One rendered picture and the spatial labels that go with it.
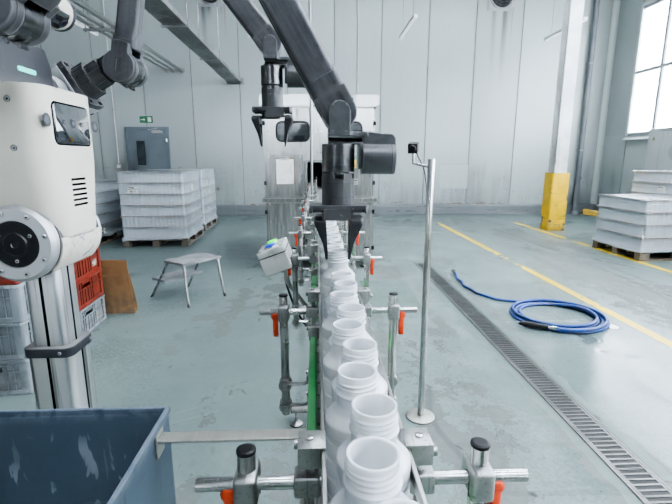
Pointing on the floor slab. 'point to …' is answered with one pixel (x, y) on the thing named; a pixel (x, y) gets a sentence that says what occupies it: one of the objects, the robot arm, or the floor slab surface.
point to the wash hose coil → (548, 322)
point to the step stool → (186, 270)
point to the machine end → (280, 221)
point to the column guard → (554, 201)
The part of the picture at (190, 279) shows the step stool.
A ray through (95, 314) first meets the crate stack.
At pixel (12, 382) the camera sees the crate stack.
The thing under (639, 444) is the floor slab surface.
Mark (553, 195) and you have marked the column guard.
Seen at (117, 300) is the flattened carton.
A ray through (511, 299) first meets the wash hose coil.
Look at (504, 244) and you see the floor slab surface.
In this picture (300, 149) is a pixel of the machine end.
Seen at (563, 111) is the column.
